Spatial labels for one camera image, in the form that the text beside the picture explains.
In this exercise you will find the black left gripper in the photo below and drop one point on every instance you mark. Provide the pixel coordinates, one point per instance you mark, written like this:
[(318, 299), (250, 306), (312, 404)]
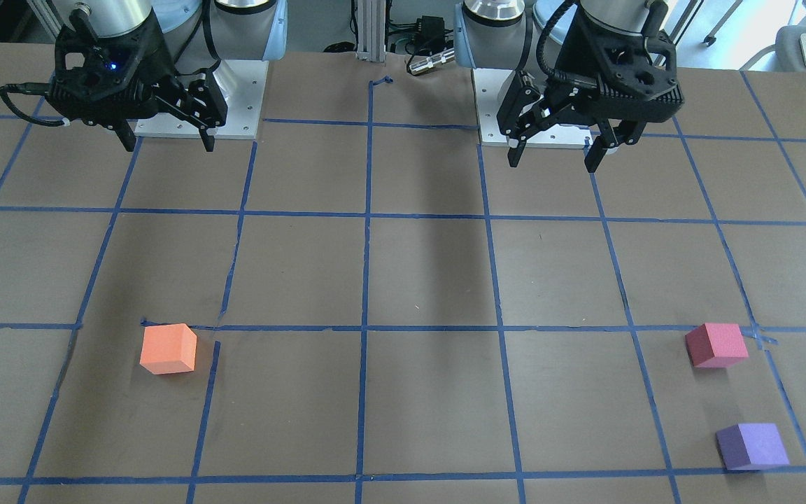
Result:
[(562, 61)]

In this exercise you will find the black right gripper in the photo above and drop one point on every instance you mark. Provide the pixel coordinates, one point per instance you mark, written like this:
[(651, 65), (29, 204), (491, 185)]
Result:
[(174, 64)]

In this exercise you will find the orange foam block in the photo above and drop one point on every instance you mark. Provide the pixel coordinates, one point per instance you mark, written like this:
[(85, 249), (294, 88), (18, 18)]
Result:
[(168, 349)]

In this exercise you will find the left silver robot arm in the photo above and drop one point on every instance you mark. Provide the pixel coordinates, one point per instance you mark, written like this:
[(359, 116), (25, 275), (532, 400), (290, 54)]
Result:
[(507, 35)]

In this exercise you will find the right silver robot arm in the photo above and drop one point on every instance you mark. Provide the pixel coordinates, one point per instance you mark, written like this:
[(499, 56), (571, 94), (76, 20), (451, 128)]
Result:
[(199, 34)]

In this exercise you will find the black power adapter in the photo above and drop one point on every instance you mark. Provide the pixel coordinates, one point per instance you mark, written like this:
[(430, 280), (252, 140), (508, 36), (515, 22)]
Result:
[(429, 29)]

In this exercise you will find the pink foam block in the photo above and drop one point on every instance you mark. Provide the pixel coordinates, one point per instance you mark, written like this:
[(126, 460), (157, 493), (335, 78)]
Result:
[(716, 346)]

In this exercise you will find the purple foam block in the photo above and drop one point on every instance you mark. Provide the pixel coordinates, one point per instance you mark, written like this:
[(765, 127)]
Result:
[(751, 446)]

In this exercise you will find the silver cable connector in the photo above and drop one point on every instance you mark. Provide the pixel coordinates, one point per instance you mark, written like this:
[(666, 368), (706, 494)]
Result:
[(424, 65)]

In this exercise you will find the aluminium frame post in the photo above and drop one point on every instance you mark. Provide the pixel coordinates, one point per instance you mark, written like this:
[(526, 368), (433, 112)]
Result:
[(371, 30)]

